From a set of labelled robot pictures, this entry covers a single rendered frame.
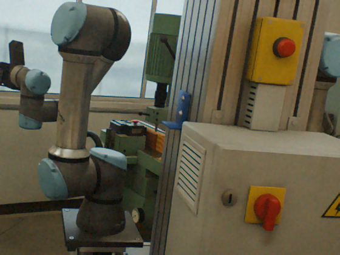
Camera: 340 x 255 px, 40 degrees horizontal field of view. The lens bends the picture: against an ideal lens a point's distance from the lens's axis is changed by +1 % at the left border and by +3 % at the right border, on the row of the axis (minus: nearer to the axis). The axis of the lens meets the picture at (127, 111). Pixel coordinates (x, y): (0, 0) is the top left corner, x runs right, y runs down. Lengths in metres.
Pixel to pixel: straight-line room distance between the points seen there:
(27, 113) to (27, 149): 1.88
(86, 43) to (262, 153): 0.56
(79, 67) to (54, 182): 0.31
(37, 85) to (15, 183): 2.02
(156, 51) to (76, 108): 0.92
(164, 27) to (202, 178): 1.27
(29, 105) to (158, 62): 0.79
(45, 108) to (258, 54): 0.75
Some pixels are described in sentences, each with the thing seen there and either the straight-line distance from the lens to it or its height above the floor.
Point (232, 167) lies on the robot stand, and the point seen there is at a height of 1.19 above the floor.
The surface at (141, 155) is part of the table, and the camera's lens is 1.98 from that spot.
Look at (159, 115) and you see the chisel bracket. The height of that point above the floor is 1.04.
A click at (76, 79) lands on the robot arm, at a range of 1.20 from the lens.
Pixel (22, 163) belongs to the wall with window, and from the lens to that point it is 3.35.
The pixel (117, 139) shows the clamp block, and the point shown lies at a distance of 1.97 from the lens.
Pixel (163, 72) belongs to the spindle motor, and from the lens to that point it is 2.05.
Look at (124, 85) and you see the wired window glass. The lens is 3.57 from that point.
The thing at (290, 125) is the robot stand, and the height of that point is 1.24.
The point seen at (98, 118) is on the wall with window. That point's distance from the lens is 3.45.
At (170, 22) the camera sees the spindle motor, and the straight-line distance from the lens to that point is 2.04.
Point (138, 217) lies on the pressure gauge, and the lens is 1.91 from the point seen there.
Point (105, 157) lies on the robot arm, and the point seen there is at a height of 1.04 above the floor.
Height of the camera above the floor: 1.40
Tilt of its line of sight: 10 degrees down
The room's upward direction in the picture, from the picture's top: 7 degrees clockwise
